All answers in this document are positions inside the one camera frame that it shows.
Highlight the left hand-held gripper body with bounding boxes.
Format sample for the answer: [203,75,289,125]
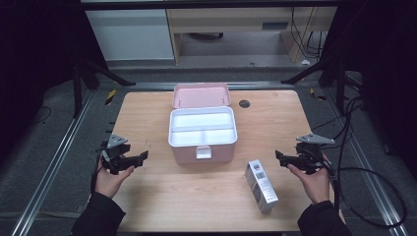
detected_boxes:
[99,133,133,175]

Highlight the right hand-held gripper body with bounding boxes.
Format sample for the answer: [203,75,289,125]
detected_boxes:
[294,133,336,175]

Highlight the silver medicine carton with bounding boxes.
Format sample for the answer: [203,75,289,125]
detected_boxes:
[243,158,280,214]

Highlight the pink storage box with lid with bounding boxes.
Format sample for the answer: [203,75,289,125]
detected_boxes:
[167,82,239,165]

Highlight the white divided tray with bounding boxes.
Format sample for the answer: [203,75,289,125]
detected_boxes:
[168,105,238,148]

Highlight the person's right hand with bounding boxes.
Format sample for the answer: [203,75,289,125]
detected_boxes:
[286,152,332,206]

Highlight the person's left hand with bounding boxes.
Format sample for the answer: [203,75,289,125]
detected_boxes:
[94,156,136,200]

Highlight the yellow black tape strip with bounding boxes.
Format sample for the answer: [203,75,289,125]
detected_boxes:
[104,88,118,106]
[309,88,328,101]

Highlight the black metal stand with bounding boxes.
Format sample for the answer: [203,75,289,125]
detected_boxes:
[280,57,349,116]
[72,58,137,119]

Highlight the white cabinet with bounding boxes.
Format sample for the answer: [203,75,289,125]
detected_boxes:
[85,8,175,62]

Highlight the light wooden desk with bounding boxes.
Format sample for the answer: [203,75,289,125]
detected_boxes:
[165,6,338,64]

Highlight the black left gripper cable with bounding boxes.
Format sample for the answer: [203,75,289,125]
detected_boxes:
[89,148,107,195]

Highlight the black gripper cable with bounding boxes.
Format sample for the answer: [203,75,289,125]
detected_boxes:
[311,96,408,230]
[89,148,107,195]

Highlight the aluminium floor rail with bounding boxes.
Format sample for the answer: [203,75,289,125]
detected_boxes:
[10,89,96,236]
[326,89,411,236]
[127,81,297,91]

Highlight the thin black floor cable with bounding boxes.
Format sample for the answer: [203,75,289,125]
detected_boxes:
[30,105,53,126]

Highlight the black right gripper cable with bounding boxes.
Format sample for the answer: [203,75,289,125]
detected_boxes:
[311,96,408,230]

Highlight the black hanging cables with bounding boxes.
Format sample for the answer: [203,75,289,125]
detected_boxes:
[289,7,329,60]

